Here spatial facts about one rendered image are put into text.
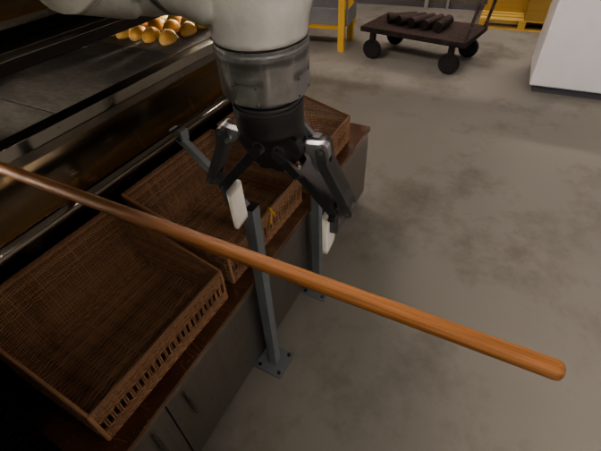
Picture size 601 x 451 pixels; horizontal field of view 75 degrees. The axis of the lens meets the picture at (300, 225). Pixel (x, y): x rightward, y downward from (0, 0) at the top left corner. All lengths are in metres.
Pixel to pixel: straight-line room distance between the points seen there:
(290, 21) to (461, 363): 1.86
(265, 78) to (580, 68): 4.37
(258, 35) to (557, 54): 4.31
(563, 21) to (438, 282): 2.91
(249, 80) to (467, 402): 1.77
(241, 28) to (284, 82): 0.06
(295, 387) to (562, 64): 3.82
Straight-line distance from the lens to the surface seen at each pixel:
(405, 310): 0.65
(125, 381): 1.23
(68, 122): 1.45
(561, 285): 2.57
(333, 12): 5.41
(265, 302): 1.55
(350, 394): 1.89
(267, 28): 0.35
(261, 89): 0.38
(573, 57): 4.61
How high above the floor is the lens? 1.72
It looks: 42 degrees down
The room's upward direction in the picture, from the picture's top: 3 degrees counter-clockwise
